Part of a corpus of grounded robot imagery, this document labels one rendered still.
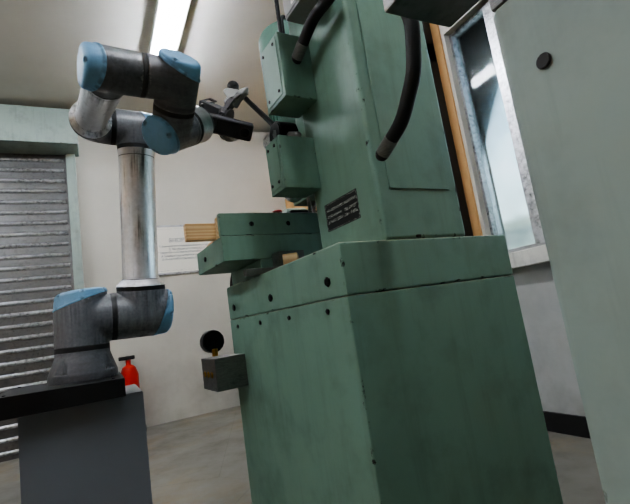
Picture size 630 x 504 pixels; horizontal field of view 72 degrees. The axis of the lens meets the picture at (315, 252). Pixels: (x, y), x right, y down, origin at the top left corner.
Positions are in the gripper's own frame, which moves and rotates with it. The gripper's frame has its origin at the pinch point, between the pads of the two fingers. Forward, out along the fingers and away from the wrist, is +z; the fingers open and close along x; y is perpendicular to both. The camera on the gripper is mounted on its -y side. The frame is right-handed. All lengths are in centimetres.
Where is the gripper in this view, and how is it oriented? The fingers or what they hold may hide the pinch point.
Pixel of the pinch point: (245, 114)
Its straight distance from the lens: 134.6
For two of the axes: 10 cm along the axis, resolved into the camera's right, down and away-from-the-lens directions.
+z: 3.7, -4.2, 8.3
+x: -2.7, 8.0, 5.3
